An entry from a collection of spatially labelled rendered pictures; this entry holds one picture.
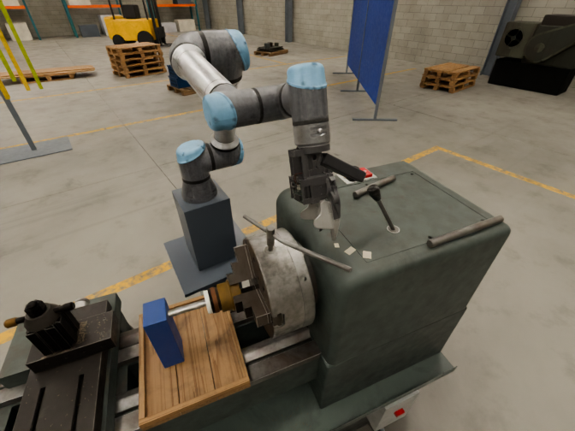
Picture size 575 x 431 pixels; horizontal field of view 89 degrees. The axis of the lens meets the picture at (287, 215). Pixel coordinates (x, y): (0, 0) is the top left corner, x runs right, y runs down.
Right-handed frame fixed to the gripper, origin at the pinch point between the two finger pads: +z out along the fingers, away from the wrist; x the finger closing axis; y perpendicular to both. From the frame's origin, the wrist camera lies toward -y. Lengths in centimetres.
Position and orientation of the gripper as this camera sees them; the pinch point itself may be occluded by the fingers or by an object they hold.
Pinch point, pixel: (328, 229)
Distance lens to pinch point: 69.3
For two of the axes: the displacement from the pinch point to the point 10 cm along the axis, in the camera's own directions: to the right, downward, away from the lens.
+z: 1.3, 9.4, 3.2
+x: 3.6, 2.6, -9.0
